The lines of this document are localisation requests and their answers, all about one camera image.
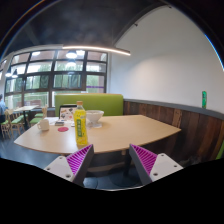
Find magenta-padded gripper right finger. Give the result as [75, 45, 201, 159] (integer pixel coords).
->
[128, 143, 184, 186]

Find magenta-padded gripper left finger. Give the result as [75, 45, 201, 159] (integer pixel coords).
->
[43, 143, 95, 187]

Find yellow drink bottle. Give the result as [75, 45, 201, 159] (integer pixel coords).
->
[73, 100, 89, 146]

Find white ribbed mug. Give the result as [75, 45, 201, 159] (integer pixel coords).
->
[36, 118, 50, 132]

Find white bowl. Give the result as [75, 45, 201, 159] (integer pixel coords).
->
[85, 109, 105, 129]

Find wooden chairs with green seats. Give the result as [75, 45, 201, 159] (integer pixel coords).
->
[0, 108, 49, 139]

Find light wooden dining table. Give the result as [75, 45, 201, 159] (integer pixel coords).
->
[13, 104, 40, 129]

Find green upholstered bench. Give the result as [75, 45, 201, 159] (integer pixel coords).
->
[54, 93, 125, 118]

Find person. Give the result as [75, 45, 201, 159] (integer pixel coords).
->
[0, 93, 8, 117]

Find large dark-framed grid window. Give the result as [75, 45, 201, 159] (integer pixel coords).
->
[3, 49, 109, 110]

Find long curved linear light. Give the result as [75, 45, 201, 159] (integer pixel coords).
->
[61, 44, 132, 57]

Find green wall sign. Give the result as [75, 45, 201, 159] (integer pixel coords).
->
[201, 90, 208, 110]

